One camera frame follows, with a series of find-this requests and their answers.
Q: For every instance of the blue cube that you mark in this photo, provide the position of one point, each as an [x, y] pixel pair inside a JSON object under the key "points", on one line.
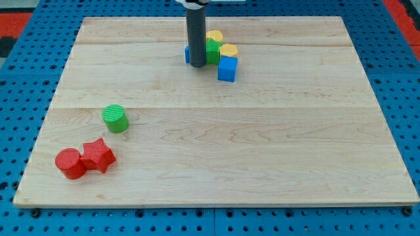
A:
{"points": [[227, 68]]}

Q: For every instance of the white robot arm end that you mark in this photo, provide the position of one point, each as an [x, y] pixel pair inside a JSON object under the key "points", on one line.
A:
{"points": [[197, 1]]}

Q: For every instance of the green star block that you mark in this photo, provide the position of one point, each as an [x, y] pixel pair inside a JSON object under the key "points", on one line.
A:
{"points": [[213, 51]]}

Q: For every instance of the red star block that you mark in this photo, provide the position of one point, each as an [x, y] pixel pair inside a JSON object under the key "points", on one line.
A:
{"points": [[97, 155]]}

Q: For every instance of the yellow hexagon block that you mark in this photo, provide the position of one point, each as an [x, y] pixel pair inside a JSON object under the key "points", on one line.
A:
{"points": [[229, 50]]}

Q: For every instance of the blue block behind rod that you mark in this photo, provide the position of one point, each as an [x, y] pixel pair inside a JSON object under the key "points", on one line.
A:
{"points": [[187, 54]]}

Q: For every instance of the yellow round block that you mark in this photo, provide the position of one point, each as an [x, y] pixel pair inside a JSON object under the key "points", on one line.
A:
{"points": [[215, 35]]}

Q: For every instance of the wooden board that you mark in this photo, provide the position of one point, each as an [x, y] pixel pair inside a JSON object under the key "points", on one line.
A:
{"points": [[299, 127]]}

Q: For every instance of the green cylinder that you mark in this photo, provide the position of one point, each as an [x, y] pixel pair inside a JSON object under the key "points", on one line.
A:
{"points": [[115, 118]]}

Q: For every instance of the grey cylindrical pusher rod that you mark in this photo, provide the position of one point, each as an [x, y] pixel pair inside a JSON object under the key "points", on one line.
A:
{"points": [[195, 22]]}

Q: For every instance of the red cylinder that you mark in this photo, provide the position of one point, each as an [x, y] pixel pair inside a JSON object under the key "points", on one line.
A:
{"points": [[68, 161]]}

